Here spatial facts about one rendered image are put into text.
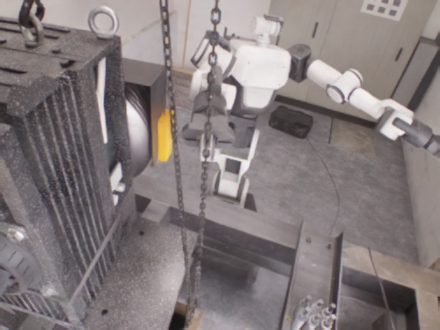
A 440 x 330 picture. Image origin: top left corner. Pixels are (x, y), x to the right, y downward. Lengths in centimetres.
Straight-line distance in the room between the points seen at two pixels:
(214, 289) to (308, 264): 78
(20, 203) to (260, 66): 105
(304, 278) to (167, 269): 63
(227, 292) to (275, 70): 137
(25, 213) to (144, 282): 59
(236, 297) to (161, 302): 108
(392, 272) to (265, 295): 82
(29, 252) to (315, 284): 114
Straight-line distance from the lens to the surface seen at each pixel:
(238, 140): 154
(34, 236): 72
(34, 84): 60
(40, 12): 82
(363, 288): 191
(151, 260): 119
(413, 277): 179
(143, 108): 102
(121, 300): 113
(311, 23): 343
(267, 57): 141
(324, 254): 163
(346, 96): 141
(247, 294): 217
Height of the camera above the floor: 192
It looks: 42 degrees down
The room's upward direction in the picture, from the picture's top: 9 degrees clockwise
